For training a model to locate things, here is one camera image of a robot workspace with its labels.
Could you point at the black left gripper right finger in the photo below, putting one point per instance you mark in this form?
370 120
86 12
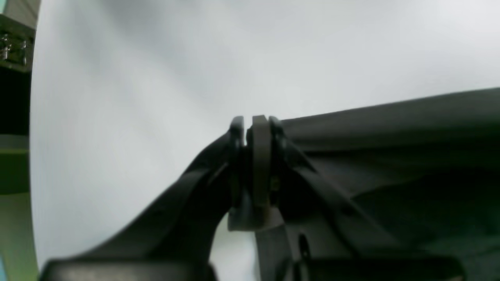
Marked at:
315 232

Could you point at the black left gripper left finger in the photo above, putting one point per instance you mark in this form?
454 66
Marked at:
171 239

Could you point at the dark grey T-shirt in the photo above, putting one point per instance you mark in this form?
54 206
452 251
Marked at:
426 170

